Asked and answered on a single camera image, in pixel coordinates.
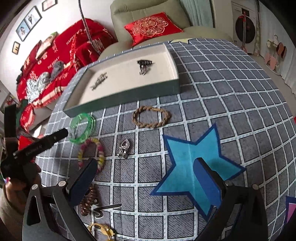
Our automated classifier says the white sheer curtain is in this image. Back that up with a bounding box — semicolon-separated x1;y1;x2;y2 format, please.
259;2;295;94

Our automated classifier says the grey-blue curtain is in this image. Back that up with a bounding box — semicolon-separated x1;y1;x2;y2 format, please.
179;0;215;28

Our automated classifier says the grey checked tablecloth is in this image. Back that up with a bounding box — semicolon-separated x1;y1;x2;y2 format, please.
34;38;296;241

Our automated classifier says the small picture frame left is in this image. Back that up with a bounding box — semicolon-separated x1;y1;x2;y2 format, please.
12;41;20;55

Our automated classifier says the silver heart brooch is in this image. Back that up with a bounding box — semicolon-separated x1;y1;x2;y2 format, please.
117;138;130;159
139;66;149;75

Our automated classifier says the green bangle bracelet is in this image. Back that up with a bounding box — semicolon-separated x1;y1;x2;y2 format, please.
68;112;96;145

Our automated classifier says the silver hair clip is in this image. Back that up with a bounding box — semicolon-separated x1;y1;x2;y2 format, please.
90;72;108;91

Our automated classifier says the red mop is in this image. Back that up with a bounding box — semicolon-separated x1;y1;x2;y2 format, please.
239;11;247;53

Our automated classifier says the sofa with red cover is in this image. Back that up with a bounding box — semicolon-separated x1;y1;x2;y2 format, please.
16;19;116;130

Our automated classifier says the red embroidered cushion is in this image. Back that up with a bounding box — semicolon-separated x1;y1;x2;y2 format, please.
124;12;183;47

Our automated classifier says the small picture frame right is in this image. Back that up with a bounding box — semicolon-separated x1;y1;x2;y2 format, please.
42;0;57;11

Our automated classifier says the yellow cord hair tie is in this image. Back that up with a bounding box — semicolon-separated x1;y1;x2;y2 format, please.
89;222;117;241

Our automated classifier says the double picture frame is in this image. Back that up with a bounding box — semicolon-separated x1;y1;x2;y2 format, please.
16;6;42;42

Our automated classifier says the green leather armchair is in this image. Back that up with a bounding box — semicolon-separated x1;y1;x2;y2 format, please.
99;1;233;60

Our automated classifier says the cream printed pillow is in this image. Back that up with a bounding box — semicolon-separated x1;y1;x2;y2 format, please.
36;32;58;59

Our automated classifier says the brown spiral hair tie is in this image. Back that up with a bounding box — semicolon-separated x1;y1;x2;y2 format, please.
79;184;99;216

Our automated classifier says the black hair claw clip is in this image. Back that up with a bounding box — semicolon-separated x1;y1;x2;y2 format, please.
137;60;153;68

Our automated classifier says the brown braided rope bracelet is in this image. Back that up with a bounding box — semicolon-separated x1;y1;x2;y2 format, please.
132;105;172;129

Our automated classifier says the grey clothes pile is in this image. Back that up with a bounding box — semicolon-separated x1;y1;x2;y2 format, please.
26;61;65;103

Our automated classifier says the pastel beaded bracelet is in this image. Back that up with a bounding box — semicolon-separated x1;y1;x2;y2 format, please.
77;138;106;174

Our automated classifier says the grey jewelry tray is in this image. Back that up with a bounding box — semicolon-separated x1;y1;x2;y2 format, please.
63;43;180;118

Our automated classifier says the flexible camera stand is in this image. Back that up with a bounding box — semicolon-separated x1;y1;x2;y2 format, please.
78;0;102;56

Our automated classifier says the small picture frame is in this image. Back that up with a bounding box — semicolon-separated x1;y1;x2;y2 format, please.
12;41;20;55
42;0;57;11

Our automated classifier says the slipper rack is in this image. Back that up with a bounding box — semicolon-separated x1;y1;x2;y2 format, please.
264;35;287;76

